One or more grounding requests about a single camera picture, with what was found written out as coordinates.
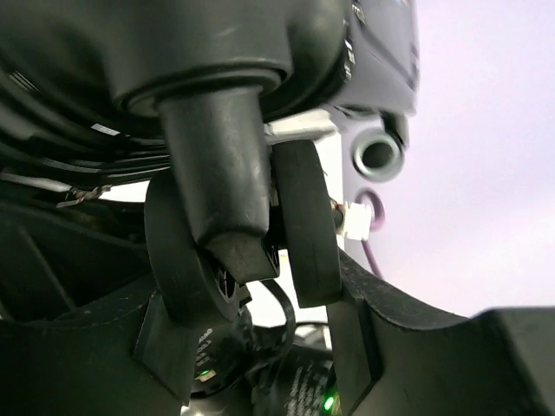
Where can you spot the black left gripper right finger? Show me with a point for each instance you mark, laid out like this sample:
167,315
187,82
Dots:
396,355

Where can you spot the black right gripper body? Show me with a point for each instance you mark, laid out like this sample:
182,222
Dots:
245,369

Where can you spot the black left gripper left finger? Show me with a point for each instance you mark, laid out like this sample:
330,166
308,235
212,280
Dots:
120,355

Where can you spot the black kids suitcase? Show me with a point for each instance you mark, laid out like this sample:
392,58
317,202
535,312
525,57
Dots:
187,95

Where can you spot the gold zipper pull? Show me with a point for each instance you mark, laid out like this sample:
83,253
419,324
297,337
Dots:
77,196

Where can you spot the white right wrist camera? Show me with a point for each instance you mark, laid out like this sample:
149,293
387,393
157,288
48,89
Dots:
353,220

